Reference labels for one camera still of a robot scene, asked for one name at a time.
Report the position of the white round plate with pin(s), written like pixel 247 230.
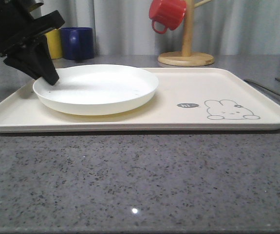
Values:
pixel 101 89

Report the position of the red ribbed mug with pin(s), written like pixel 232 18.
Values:
pixel 166 14

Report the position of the yellow mug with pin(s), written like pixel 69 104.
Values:
pixel 54 44

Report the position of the dark blue mug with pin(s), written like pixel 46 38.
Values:
pixel 77 43

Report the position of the wooden mug tree stand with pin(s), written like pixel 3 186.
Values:
pixel 186 57

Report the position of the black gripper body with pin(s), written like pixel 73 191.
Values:
pixel 17 25

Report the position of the grey curtain backdrop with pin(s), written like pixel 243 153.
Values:
pixel 221 27

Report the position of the cream rabbit serving tray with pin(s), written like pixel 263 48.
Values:
pixel 185 99

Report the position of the silver metal fork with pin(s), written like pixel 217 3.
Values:
pixel 262 86

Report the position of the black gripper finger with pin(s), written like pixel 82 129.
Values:
pixel 20 65
pixel 39 62

